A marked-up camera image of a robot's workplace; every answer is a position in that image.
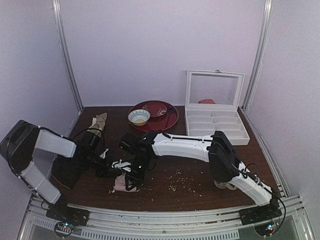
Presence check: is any pink and cream underwear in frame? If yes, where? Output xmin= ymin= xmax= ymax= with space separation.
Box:
xmin=114 ymin=174 xmax=138 ymax=193

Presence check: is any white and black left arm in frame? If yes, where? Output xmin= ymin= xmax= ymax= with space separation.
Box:
xmin=0 ymin=120 xmax=119 ymax=209

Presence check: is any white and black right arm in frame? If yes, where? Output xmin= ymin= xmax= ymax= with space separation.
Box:
xmin=111 ymin=130 xmax=279 ymax=213

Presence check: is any beige crumpled cloth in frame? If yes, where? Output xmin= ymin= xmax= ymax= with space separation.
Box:
xmin=88 ymin=112 xmax=108 ymax=137

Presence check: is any yellow and blue patterned bowl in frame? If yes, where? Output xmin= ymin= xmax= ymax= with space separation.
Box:
xmin=128 ymin=109 xmax=151 ymax=126

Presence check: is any black striped garment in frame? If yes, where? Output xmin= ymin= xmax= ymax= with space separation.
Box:
xmin=51 ymin=155 xmax=82 ymax=190

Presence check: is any small red floral dish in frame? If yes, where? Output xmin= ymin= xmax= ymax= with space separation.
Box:
xmin=142 ymin=102 xmax=167 ymax=118

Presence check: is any purple spoon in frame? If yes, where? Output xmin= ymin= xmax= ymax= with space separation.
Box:
xmin=164 ymin=106 xmax=175 ymax=129

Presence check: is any red object behind box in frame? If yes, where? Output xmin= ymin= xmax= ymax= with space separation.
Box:
xmin=198 ymin=98 xmax=215 ymax=104

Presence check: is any white compartment box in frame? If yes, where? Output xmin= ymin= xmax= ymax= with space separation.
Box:
xmin=184 ymin=69 xmax=250 ymax=146

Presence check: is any beige mug with blue design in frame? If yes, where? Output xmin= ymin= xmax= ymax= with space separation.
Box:
xmin=214 ymin=181 xmax=238 ymax=191

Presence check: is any left aluminium frame post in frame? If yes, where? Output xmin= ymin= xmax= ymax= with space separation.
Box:
xmin=51 ymin=0 xmax=84 ymax=112

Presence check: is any aluminium frame post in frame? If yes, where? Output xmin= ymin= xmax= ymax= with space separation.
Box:
xmin=242 ymin=0 xmax=274 ymax=112
xmin=51 ymin=0 xmax=84 ymax=112

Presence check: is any aluminium front rail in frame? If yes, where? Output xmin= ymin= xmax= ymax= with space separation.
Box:
xmin=17 ymin=195 xmax=317 ymax=240

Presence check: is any right aluminium frame post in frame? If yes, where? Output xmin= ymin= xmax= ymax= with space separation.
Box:
xmin=242 ymin=0 xmax=274 ymax=112

